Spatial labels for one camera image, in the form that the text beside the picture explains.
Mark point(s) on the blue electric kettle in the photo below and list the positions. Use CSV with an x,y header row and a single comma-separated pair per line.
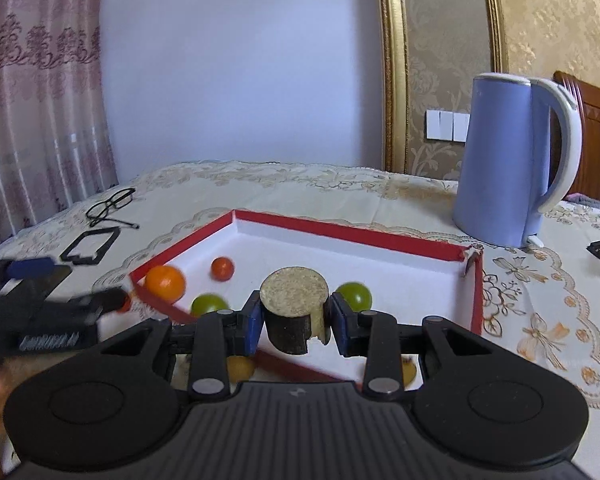
x,y
500,160

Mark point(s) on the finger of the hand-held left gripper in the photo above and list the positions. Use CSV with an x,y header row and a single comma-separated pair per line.
x,y
30,266
97,304

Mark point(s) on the green tomato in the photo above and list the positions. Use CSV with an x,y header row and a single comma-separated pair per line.
x,y
355,294
207,304

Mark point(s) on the black plastic frame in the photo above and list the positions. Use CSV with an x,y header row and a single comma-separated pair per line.
x,y
80,260

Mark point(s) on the orange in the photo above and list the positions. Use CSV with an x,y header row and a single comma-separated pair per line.
x,y
165,283

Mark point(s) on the red cherry tomato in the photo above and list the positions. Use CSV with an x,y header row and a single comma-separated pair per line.
x,y
125,304
222,268

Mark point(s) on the black eyeglasses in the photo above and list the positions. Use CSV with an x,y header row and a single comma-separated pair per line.
x,y
112,203

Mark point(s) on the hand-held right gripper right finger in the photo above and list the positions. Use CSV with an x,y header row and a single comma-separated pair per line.
x,y
338,330

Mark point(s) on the pink patterned curtain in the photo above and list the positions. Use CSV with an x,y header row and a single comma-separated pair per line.
x,y
40,100

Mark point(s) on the dark sugarcane piece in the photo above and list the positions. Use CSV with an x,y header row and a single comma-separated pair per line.
x,y
292,295

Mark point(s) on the gold wall frame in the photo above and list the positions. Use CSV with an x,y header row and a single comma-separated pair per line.
x,y
395,85

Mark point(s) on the white wall switch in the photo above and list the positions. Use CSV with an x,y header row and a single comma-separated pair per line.
x,y
447,125

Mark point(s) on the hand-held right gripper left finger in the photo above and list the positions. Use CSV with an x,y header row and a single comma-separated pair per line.
x,y
253,330

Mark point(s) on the red cardboard box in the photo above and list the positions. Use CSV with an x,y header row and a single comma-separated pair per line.
x,y
330,255

